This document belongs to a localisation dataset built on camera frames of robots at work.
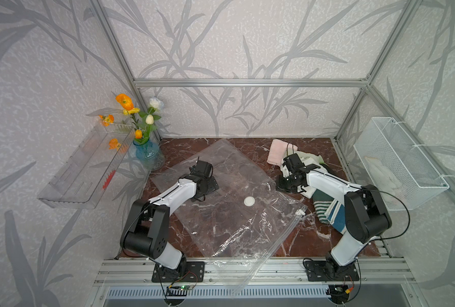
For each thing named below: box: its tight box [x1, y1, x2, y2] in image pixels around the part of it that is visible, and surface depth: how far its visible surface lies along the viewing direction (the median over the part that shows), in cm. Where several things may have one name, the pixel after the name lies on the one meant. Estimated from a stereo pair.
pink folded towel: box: [267, 138, 299, 167], surface depth 113 cm
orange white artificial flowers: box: [99, 93, 165, 151], surface depth 92 cm
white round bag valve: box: [243, 195, 256, 207], surface depth 93 cm
